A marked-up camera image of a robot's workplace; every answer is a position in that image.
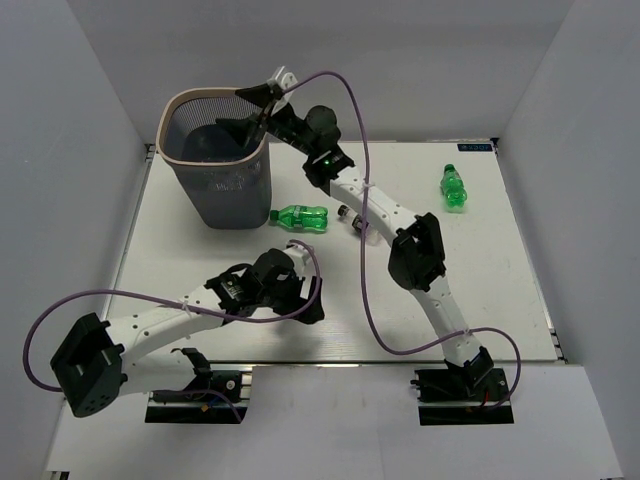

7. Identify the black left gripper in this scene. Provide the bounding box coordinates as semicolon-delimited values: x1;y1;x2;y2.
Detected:
259;270;325;324

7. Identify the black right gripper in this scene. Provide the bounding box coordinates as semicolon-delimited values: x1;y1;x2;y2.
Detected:
217;82;318;158

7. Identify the green soda bottle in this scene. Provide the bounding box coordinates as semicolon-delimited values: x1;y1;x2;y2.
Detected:
440;164;467;213
269;205;328;233

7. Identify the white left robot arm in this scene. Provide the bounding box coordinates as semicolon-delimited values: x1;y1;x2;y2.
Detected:
50;242;324;418

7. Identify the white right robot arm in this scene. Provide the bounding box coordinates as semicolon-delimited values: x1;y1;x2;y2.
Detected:
218;81;493;399

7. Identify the grey ribbed waste bin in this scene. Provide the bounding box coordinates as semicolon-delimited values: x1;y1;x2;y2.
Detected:
156;87;272;230

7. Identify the clear bottle black label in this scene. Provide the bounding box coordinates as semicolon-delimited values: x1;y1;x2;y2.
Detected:
337;204;382;246

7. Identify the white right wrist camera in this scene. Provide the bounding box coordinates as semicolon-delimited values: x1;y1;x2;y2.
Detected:
267;66;298;103

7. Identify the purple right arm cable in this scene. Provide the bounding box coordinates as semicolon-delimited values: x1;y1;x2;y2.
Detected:
279;71;525;412

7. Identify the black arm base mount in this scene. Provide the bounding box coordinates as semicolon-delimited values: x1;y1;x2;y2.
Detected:
145;348;251;425

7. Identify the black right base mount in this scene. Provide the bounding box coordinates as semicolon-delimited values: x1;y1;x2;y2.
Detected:
411;368;514;426

